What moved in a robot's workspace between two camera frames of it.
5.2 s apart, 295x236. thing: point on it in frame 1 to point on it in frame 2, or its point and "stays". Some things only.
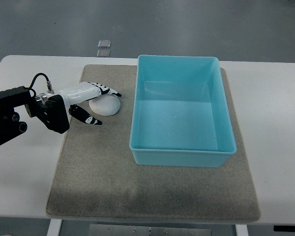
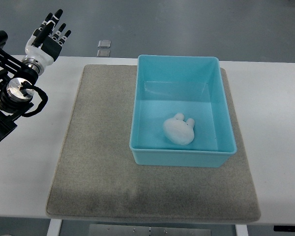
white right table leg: (241, 229) stays
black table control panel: (292, 228) stays
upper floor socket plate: (104, 44) stays
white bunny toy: (105, 105) to (180, 131)
